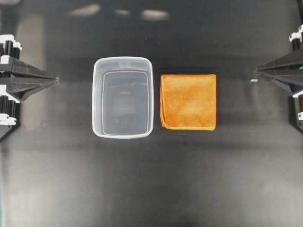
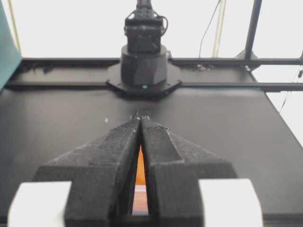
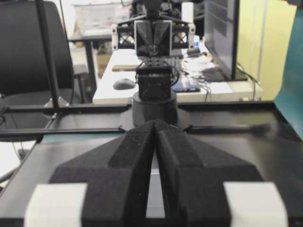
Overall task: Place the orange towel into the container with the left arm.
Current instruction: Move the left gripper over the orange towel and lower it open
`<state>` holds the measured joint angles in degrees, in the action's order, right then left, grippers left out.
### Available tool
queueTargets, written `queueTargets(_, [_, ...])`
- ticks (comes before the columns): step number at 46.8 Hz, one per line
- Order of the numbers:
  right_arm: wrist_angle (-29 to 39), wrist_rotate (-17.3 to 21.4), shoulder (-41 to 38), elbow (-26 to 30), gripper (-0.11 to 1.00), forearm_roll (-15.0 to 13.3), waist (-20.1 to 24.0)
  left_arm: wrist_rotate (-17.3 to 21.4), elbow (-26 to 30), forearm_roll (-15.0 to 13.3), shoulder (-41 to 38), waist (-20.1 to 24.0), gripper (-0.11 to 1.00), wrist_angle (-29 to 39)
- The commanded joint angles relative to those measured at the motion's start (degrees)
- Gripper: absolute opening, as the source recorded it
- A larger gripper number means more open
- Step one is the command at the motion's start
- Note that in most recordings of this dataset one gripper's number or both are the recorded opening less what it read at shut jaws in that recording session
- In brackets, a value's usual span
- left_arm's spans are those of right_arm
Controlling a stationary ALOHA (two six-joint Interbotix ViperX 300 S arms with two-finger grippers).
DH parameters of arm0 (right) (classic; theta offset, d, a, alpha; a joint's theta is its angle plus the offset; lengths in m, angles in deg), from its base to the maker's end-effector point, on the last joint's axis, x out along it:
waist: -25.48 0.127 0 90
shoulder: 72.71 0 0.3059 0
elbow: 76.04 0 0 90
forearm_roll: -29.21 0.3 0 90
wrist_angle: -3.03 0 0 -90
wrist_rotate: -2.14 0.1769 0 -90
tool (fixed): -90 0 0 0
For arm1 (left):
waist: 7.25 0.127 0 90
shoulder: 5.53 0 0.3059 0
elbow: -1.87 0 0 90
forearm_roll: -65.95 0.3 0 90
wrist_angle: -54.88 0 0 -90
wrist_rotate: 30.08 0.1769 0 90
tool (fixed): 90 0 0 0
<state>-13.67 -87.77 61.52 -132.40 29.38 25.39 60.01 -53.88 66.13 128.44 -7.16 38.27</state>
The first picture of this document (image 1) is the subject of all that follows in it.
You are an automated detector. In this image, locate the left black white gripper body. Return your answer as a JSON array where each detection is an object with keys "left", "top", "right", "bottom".
[{"left": 0, "top": 35, "right": 22, "bottom": 141}]

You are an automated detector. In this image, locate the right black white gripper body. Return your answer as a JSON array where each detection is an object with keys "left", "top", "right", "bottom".
[{"left": 289, "top": 25, "right": 303, "bottom": 132}]

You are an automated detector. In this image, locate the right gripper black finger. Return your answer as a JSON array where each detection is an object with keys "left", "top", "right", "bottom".
[
  {"left": 256, "top": 49, "right": 303, "bottom": 75},
  {"left": 255, "top": 70, "right": 303, "bottom": 95}
]

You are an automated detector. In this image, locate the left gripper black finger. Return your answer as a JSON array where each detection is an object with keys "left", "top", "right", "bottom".
[
  {"left": 10, "top": 80, "right": 59, "bottom": 101},
  {"left": 9, "top": 58, "right": 60, "bottom": 83}
]

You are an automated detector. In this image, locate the clear plastic container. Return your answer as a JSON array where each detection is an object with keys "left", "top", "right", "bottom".
[{"left": 92, "top": 56, "right": 154, "bottom": 139}]

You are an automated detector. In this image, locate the orange folded towel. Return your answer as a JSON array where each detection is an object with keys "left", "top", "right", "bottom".
[{"left": 160, "top": 74, "right": 217, "bottom": 131}]

